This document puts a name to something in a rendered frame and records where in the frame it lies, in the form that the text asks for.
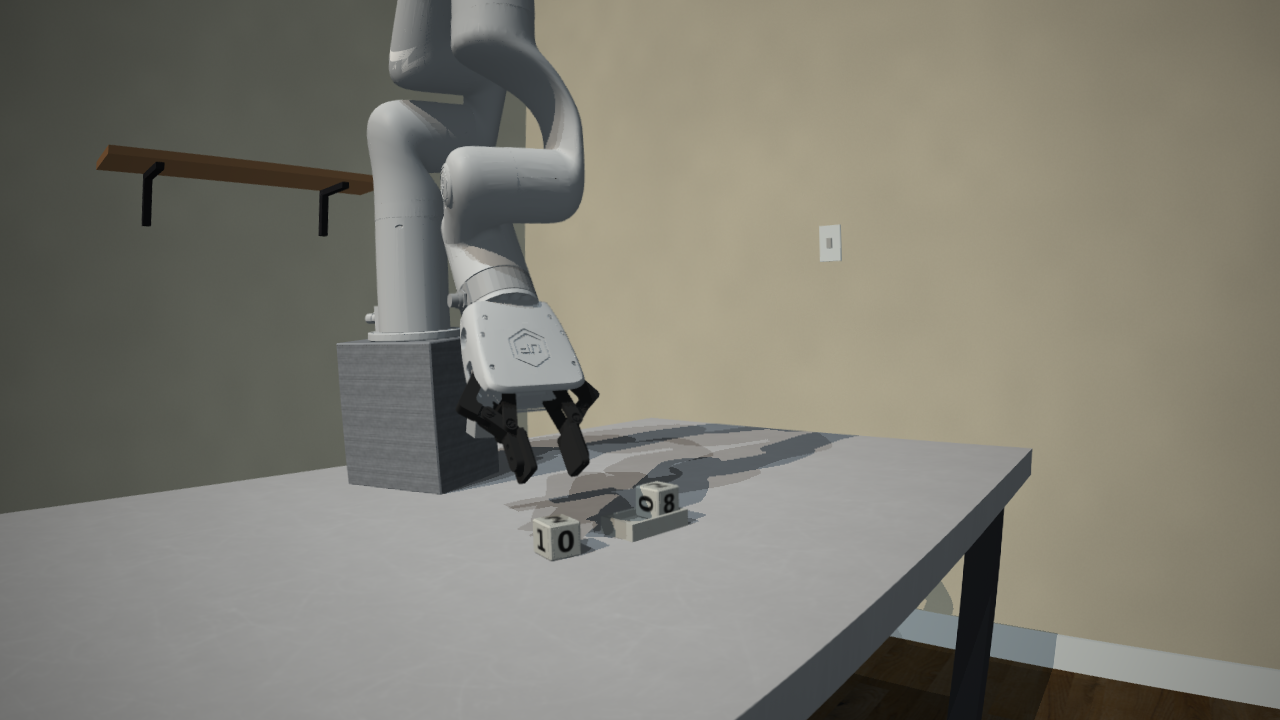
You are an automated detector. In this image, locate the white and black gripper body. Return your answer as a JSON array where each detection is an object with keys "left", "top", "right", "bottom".
[{"left": 460, "top": 288, "right": 585, "bottom": 413}]

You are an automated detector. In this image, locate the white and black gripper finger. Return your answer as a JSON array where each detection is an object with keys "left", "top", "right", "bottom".
[
  {"left": 454, "top": 372, "right": 538, "bottom": 484},
  {"left": 543, "top": 380, "right": 600, "bottom": 477}
]

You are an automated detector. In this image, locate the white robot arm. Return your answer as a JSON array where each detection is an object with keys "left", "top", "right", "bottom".
[{"left": 365, "top": 0, "right": 585, "bottom": 342}]

